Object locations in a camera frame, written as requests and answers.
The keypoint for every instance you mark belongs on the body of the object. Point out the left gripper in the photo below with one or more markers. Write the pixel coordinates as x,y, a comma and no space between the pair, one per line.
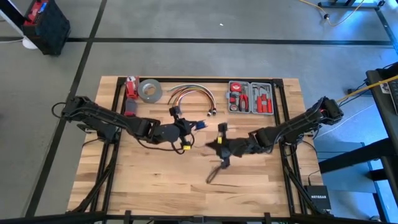
171,132

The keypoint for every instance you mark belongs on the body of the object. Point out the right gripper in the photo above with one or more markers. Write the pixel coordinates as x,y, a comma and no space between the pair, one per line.
233,147

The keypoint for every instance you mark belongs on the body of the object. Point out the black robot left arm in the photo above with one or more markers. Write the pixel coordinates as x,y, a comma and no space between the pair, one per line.
102,115

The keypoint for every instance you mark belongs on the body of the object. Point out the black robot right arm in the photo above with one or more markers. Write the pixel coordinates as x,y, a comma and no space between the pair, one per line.
295,127

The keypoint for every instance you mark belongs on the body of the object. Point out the yellow label tag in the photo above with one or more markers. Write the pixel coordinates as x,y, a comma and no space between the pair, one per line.
219,140
186,147

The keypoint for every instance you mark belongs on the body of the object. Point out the red tape measure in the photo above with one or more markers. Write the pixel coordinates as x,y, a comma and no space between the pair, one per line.
235,87

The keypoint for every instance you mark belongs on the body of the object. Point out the grey cylinder with red rim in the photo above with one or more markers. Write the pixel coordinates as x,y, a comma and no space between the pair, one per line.
131,107

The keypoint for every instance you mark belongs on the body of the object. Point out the black side desk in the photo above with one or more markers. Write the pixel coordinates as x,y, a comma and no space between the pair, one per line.
385,124

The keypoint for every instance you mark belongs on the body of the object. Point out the black crate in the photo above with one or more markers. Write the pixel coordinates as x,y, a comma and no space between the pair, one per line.
46,28

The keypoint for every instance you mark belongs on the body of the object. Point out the white column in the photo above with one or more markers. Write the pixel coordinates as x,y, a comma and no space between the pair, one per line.
15,25

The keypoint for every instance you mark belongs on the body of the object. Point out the grey duct tape roll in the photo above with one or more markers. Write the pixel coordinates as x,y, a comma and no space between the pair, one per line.
141,93

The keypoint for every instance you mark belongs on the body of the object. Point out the black table frame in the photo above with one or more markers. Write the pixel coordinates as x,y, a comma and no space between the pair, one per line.
113,174

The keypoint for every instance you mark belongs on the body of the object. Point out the black network switch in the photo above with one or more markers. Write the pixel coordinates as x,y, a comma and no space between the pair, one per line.
317,197

